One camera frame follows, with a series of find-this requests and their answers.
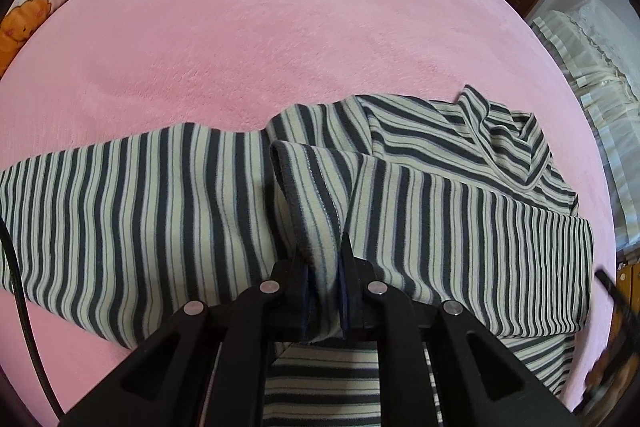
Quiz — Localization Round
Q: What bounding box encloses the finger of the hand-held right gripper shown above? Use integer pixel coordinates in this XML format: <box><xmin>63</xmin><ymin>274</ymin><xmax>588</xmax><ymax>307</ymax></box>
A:
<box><xmin>595</xmin><ymin>269</ymin><xmax>632</xmax><ymax>333</ymax></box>

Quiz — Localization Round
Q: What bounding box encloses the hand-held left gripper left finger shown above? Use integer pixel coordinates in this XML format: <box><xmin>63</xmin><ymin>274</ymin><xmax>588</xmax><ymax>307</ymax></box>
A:
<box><xmin>60</xmin><ymin>256</ymin><xmax>322</xmax><ymax>427</ymax></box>

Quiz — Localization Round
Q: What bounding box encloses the white lace furniture cover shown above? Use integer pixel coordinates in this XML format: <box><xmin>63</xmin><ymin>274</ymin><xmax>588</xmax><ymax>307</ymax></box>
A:
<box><xmin>530</xmin><ymin>0</ymin><xmax>640</xmax><ymax>253</ymax></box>

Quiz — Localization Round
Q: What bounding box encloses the grey striped shirt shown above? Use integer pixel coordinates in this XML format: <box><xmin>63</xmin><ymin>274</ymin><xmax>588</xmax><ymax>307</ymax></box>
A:
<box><xmin>0</xmin><ymin>84</ymin><xmax>596</xmax><ymax>427</ymax></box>

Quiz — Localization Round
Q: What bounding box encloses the pink plush blanket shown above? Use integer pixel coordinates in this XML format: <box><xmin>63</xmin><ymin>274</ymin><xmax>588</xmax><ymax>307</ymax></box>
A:
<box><xmin>0</xmin><ymin>0</ymin><xmax>623</xmax><ymax>427</ymax></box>

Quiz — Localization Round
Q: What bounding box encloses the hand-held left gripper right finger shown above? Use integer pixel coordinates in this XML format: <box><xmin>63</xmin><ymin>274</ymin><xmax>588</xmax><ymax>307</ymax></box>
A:
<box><xmin>337</xmin><ymin>232</ymin><xmax>582</xmax><ymax>427</ymax></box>

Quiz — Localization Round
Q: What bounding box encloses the black cable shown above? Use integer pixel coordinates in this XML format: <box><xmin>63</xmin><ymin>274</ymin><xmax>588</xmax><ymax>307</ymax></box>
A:
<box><xmin>0</xmin><ymin>217</ymin><xmax>66</xmax><ymax>423</ymax></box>

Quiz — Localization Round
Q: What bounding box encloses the yellow wooden cabinet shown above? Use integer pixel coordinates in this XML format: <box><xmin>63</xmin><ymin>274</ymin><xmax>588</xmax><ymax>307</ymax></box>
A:
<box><xmin>616</xmin><ymin>259</ymin><xmax>640</xmax><ymax>313</ymax></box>

